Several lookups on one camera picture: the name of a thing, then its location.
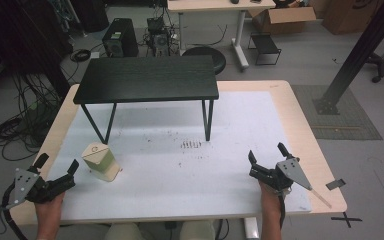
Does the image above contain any beige and green box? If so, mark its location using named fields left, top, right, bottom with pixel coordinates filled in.
left=80, top=142, right=122, bottom=183

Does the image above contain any small black metal rack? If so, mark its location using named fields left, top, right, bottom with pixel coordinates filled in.
left=247, top=31, right=283, bottom=67

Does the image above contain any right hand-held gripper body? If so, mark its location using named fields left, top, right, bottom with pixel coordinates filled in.
left=248, top=157, right=314, bottom=196

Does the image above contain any thin wooden stick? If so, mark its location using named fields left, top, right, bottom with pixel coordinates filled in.
left=309, top=188, right=333, bottom=209

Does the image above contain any white desk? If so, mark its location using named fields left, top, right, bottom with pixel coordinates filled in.
left=166, top=0, right=277, bottom=71

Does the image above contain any white table leg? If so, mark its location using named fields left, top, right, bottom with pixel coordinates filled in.
left=243, top=217, right=260, bottom=240

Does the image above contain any grey floor mat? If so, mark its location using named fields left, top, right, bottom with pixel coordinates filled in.
left=290, top=84, right=384, bottom=141

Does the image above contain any coiled black cable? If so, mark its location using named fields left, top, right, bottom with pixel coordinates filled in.
left=69, top=48, right=92, bottom=64

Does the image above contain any open computer case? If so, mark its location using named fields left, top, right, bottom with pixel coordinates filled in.
left=145, top=16, right=173, bottom=58

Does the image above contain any dark curtain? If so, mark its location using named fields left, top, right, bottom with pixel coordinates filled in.
left=0, top=0, right=74, bottom=99

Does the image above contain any black tape strip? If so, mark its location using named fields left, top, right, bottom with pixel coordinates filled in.
left=325, top=178, right=347, bottom=191

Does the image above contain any black metal post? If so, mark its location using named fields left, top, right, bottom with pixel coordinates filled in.
left=311, top=0, right=384, bottom=116

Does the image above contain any person's left hand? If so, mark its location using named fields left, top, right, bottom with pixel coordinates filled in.
left=34, top=191, right=66, bottom=224

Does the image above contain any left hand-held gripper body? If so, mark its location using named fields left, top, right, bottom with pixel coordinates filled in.
left=4, top=167, right=77, bottom=210

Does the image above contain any left hand-held gripper cable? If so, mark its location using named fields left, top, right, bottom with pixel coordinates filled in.
left=0, top=182, right=30, bottom=240

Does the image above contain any white table mat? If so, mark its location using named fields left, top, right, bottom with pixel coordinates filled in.
left=46, top=90, right=313, bottom=225

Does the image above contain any person's left leg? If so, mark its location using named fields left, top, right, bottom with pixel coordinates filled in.
left=103, top=222, right=146, bottom=240

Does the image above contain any person's right leg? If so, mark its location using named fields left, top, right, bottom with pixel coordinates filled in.
left=179, top=219, right=217, bottom=240

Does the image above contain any black round stool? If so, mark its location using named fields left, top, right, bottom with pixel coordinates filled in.
left=181, top=46, right=227, bottom=76

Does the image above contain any open cardboard box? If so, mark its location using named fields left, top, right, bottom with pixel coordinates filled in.
left=247, top=5, right=318, bottom=35

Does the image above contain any black computer tower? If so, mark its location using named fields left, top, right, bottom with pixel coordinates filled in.
left=101, top=17, right=140, bottom=59

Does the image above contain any person's right hand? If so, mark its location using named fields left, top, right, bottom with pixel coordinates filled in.
left=258, top=181, right=284, bottom=216

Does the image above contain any person's leg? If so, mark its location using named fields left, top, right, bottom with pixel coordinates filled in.
left=103, top=222, right=146, bottom=240
left=179, top=219, right=217, bottom=240

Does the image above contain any bundle of black cables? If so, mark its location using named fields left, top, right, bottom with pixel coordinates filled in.
left=0, top=71, right=68, bottom=163

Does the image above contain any closed cardboard box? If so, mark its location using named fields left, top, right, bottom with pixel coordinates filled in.
left=321, top=0, right=384, bottom=36

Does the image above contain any small black table shelf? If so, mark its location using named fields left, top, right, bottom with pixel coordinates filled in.
left=72, top=54, right=220, bottom=145

